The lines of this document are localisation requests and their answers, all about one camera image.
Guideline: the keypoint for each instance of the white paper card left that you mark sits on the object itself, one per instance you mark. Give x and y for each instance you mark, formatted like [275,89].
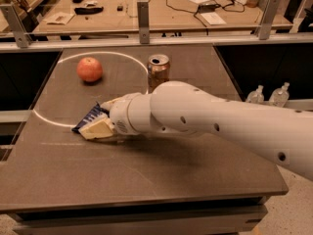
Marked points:
[59,18]

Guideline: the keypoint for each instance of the white label card right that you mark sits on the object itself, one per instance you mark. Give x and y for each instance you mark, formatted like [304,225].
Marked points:
[213,18]

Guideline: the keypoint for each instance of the black tool on desk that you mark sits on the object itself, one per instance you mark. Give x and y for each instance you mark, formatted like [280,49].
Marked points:
[88,10]

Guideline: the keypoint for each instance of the black power adapter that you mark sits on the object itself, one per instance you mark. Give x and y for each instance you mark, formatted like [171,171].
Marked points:
[207,8]

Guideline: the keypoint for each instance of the blue rxbar wrapper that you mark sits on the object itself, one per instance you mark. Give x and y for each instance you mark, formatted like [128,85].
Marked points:
[95,112]

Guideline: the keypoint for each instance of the red apple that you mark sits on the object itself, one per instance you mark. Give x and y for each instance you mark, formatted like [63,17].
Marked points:
[89,69]

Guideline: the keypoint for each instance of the clear sanitizer bottle left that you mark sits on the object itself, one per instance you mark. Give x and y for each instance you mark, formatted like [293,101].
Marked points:
[256,96]

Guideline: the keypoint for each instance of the gold soda can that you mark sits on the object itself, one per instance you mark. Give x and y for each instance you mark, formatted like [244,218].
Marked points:
[158,70]

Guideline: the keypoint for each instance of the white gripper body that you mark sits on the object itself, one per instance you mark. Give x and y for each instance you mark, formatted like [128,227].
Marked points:
[118,116]

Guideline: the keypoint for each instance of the middle metal bracket post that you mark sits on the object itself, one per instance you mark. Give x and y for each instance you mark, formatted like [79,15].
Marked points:
[143,21]

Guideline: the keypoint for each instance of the right metal bracket post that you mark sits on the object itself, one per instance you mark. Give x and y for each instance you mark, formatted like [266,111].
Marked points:
[263,30]

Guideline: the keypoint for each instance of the small black block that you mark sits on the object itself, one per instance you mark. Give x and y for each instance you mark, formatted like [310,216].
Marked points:
[119,8]

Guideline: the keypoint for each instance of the wooden back desk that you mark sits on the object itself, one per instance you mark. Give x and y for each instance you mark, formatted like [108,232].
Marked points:
[164,16]

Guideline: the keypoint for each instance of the clear sanitizer bottle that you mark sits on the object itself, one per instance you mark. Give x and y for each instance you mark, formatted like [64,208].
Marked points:
[280,96]
[256,96]

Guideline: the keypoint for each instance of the left metal bracket post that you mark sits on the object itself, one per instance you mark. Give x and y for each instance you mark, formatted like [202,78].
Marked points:
[22,38]

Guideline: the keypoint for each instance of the metal bracket post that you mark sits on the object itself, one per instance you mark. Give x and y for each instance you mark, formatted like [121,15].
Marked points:
[263,30]
[22,38]
[143,21]

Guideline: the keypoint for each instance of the clear sanitizer bottle right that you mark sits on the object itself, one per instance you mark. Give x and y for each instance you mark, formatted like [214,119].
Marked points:
[280,96]

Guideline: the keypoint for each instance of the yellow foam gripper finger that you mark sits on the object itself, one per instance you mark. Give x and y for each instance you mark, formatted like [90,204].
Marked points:
[97,129]
[113,104]

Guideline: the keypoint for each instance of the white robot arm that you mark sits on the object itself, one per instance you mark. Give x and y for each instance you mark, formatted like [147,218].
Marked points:
[282,136]

